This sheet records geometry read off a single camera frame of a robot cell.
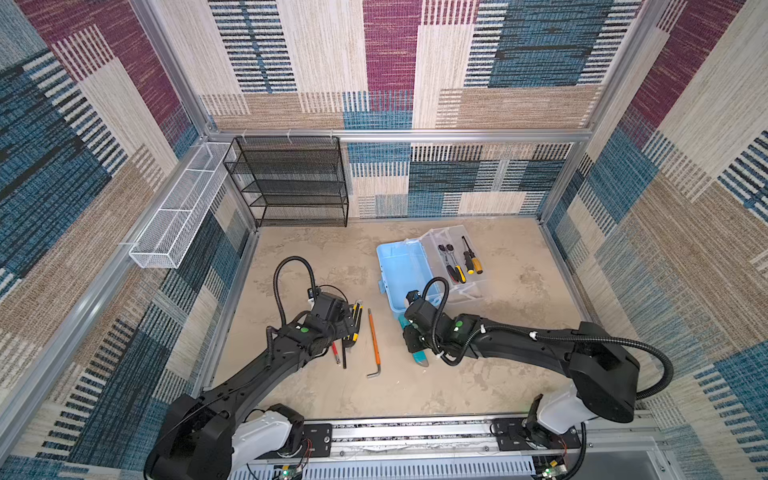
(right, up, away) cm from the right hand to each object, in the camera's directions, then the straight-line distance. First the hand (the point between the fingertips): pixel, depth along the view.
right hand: (410, 339), depth 84 cm
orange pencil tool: (-9, -6, +2) cm, 11 cm away
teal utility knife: (+2, -1, -10) cm, 10 cm away
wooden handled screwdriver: (+21, +21, +9) cm, 31 cm away
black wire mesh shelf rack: (-40, +50, +26) cm, 69 cm away
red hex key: (-21, -5, +3) cm, 22 cm away
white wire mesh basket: (-58, +28, -13) cm, 65 cm away
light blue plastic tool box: (0, +20, +19) cm, 27 cm away
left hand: (-20, +5, +1) cm, 21 cm away
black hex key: (-19, -7, +1) cm, 20 cm away
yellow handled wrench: (+15, +18, +7) cm, 25 cm away
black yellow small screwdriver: (+18, +21, +8) cm, 29 cm away
